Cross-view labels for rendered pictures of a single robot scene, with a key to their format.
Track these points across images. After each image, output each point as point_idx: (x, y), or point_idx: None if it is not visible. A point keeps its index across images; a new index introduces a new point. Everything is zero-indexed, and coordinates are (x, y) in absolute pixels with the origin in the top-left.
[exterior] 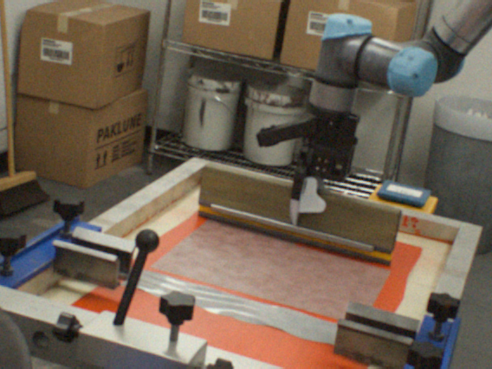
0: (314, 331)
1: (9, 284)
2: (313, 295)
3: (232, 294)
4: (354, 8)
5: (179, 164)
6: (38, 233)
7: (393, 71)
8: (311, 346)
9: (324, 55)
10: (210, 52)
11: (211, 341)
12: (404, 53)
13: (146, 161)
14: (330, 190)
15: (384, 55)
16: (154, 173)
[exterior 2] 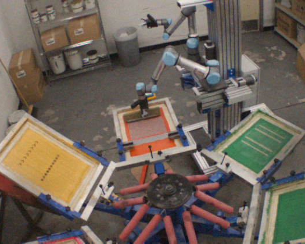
0: (162, 137)
1: (124, 157)
2: (156, 129)
3: (147, 137)
4: (85, 24)
5: (54, 78)
6: (45, 119)
7: (152, 91)
8: (164, 140)
9: (138, 92)
10: None
11: (152, 147)
12: (153, 88)
13: (46, 82)
14: None
15: (149, 89)
16: (51, 85)
